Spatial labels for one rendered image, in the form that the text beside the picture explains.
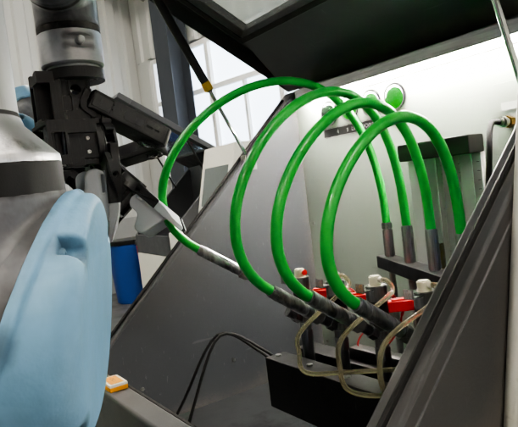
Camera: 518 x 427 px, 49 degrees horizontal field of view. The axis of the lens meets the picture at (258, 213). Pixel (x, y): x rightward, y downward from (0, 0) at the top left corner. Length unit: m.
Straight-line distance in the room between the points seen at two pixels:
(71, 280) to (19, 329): 0.02
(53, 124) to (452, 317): 0.47
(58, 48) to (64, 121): 0.09
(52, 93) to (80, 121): 0.05
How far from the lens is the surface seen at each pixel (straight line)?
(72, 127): 0.70
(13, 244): 0.23
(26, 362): 0.22
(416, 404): 0.55
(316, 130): 0.70
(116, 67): 8.45
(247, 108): 6.69
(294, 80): 0.96
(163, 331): 1.12
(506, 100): 0.95
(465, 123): 0.99
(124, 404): 0.92
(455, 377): 0.59
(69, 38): 0.72
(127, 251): 6.93
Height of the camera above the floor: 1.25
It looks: 3 degrees down
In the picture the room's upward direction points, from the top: 7 degrees counter-clockwise
